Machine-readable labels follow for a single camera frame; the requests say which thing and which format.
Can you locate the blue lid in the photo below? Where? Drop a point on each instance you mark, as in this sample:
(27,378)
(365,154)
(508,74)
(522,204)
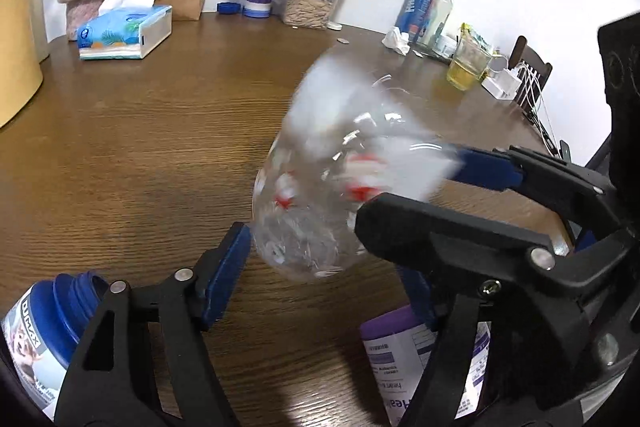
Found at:
(230,8)

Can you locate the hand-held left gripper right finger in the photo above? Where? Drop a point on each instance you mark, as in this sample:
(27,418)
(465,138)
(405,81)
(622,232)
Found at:
(419,297)

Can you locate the glass cup yellow liquid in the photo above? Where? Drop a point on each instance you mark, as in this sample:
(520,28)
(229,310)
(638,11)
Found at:
(467,67)

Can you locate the clear plastic bottle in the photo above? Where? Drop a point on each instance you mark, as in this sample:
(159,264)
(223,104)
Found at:
(320,157)

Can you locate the purple white jar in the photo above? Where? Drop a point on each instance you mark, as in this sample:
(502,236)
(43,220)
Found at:
(257,6)

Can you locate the white bottle blue neck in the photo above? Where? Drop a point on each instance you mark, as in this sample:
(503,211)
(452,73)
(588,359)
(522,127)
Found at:
(40,337)

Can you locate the yellow green packet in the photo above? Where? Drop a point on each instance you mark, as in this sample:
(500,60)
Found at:
(477,38)

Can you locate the crumpled white tissue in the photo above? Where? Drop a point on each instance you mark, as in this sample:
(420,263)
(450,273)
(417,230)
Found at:
(397,41)

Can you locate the white bottle purple label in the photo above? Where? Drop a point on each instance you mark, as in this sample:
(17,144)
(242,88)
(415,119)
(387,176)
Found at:
(395,367)

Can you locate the blue drink can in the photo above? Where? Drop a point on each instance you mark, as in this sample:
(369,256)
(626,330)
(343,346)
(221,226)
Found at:
(414,12)

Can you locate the blue tissue box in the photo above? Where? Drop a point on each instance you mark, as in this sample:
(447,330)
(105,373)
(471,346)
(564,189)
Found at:
(125,32)

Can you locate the white charger block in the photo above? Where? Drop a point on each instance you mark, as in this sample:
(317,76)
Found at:
(502,82)

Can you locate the yellow round container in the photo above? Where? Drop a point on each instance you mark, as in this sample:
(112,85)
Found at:
(17,47)

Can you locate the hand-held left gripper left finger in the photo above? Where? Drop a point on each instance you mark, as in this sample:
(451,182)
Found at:
(227,274)

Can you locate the clear bottle blue cap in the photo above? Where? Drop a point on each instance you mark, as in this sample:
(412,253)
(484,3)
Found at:
(440,14)

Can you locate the small white cap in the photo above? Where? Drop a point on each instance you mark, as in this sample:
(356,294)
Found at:
(334,26)

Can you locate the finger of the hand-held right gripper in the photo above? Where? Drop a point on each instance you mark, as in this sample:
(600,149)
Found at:
(487,167)
(425,232)

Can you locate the dark wooden chair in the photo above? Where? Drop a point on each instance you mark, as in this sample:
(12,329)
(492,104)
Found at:
(535,59)

